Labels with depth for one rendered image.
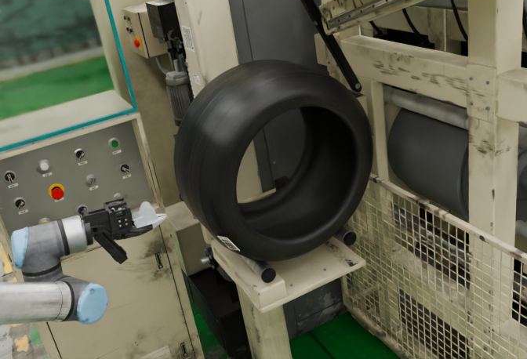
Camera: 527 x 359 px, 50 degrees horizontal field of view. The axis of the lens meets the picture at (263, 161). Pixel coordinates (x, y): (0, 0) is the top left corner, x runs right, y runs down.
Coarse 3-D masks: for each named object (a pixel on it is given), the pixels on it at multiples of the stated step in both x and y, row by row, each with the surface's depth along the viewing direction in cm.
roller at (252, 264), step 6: (246, 258) 166; (252, 264) 163; (258, 264) 161; (264, 264) 160; (258, 270) 160; (264, 270) 158; (270, 270) 158; (258, 276) 161; (264, 276) 158; (270, 276) 158
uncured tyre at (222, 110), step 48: (240, 96) 141; (288, 96) 143; (336, 96) 150; (192, 144) 147; (240, 144) 140; (336, 144) 181; (192, 192) 148; (288, 192) 185; (336, 192) 178; (240, 240) 150; (288, 240) 158
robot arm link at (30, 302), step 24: (0, 288) 112; (24, 288) 116; (48, 288) 121; (72, 288) 126; (96, 288) 128; (0, 312) 111; (24, 312) 115; (48, 312) 120; (72, 312) 125; (96, 312) 129
